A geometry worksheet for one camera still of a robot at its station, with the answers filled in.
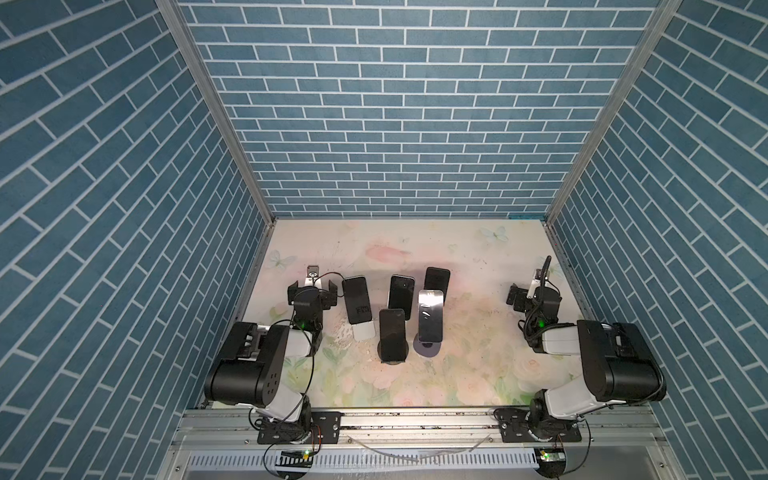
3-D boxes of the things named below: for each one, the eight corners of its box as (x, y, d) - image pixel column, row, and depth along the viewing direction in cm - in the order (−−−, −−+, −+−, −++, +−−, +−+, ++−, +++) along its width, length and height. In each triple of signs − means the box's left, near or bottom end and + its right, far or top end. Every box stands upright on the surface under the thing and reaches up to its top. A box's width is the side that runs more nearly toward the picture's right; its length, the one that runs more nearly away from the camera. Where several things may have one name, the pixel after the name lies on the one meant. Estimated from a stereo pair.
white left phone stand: (352, 340, 91) (350, 332, 86) (354, 329, 93) (351, 321, 88) (374, 340, 91) (373, 332, 86) (374, 329, 93) (373, 321, 89)
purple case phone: (418, 348, 89) (421, 329, 78) (416, 312, 96) (419, 290, 86) (441, 349, 89) (447, 329, 78) (437, 312, 96) (443, 290, 86)
